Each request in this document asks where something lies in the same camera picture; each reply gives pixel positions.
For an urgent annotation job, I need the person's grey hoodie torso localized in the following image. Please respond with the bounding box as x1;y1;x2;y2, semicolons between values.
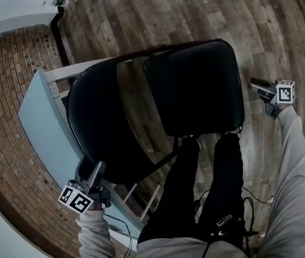
136;236;248;258

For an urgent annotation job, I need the person's left forearm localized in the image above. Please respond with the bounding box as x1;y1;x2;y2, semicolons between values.
77;207;117;258

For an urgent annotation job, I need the person's left leg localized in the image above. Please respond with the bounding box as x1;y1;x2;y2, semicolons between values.
137;137;202;245

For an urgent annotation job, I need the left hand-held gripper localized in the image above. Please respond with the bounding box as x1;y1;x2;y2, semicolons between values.
58;158;113;215

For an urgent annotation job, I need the person's right leg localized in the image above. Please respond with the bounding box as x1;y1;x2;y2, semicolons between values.
195;132;246;253

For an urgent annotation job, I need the black folding chair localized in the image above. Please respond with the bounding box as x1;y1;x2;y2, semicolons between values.
66;38;246;185

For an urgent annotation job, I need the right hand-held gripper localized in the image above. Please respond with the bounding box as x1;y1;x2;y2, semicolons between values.
248;77;296;120

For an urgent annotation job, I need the person's leg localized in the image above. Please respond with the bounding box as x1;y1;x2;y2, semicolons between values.
195;132;246;253
137;137;202;245

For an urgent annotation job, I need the thin black table cable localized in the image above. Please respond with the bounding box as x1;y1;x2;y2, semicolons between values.
104;213;134;258

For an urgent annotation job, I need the black baseboard strip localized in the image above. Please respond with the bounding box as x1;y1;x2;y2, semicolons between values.
49;11;71;67

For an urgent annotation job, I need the light blue table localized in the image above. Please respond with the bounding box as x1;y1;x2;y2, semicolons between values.
17;58;162;253

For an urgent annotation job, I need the person's right forearm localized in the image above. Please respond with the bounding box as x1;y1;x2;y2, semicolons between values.
257;104;305;258

